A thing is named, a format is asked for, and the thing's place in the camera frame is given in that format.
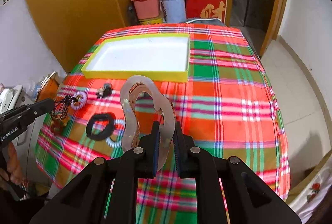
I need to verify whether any light blue spiral hair tie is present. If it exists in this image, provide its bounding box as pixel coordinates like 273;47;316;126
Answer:
105;119;126;149

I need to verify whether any translucent beige hair claw clip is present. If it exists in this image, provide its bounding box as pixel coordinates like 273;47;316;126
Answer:
120;75;176;170

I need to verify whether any red gold beaded ornament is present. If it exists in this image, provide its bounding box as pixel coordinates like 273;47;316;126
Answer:
50;95;78;135

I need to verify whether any black fabric scrunchie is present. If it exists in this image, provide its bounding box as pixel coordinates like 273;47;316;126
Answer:
85;113;115;141

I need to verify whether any pink spiral hair tie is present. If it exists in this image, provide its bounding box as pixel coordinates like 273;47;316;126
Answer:
70;91;88;111

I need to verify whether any small black hair clip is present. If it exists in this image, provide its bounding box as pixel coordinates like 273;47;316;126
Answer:
96;83;112;99

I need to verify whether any person's left hand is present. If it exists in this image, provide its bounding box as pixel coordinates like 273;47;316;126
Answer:
0;142;23;190

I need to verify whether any white appliance at left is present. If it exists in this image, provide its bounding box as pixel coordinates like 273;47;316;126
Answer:
0;84;47;185

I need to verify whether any orange wooden stool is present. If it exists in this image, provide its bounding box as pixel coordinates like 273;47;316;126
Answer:
36;72;60;102

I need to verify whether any yellow shallow tray box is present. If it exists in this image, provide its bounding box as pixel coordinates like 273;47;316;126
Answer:
81;33;190;82

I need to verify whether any floral white bedding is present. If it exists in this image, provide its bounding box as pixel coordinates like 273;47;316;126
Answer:
286;152;331;223

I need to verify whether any light blue cylindrical bin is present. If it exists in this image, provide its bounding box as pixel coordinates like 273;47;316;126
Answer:
162;0;187;23

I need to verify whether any pink plastic bin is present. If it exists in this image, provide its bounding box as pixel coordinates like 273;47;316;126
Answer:
131;0;160;20

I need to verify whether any red gift box gold character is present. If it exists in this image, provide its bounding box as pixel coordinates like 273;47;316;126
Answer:
185;0;227;22

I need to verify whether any wooden door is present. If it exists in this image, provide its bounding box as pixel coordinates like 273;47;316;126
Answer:
259;0;287;58

